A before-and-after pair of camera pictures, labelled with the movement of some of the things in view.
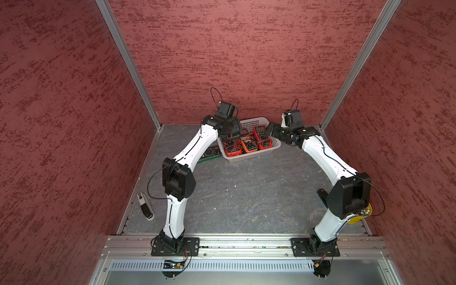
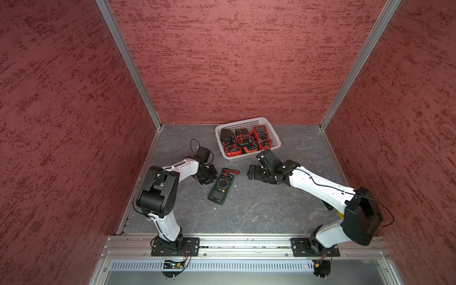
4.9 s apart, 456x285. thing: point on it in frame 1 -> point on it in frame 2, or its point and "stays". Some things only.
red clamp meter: [265, 141] stays
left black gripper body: [234, 126] -> [208, 175]
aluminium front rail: [139, 246] stays
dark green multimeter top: [211, 152] -> [219, 191]
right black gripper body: [282, 133] -> [262, 174]
